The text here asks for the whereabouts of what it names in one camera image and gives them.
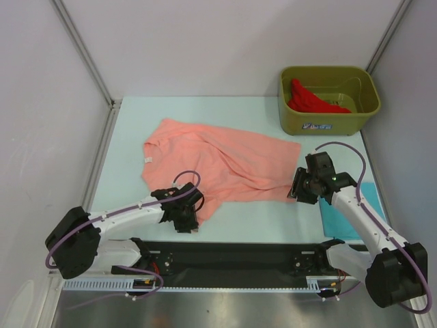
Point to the white slotted cable duct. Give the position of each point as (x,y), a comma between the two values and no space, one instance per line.
(137,285)

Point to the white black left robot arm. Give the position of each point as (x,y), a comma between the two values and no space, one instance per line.
(85,242)

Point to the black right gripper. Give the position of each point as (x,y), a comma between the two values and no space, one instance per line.
(296,188)

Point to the aluminium corner post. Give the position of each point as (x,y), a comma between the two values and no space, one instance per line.
(387,36)
(83,52)

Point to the aluminium front frame rail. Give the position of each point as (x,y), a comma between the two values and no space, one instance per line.
(72,264)

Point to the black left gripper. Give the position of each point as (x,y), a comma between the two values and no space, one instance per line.
(192,223)

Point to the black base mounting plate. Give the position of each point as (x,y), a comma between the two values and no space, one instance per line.
(236,265)

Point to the folded blue t shirt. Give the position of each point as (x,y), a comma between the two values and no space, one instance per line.
(335,225)

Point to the pink t shirt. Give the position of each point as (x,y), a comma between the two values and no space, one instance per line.
(231,165)

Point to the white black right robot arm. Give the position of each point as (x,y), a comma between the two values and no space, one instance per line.
(378,236)

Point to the left aluminium corner post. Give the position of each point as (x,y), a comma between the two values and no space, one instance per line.
(83,52)

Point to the olive green plastic bin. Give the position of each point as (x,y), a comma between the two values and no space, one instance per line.
(347,86)

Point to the red t shirt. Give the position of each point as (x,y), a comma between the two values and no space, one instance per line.
(304,101)

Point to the right aluminium corner post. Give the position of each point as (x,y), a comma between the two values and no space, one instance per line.
(387,36)

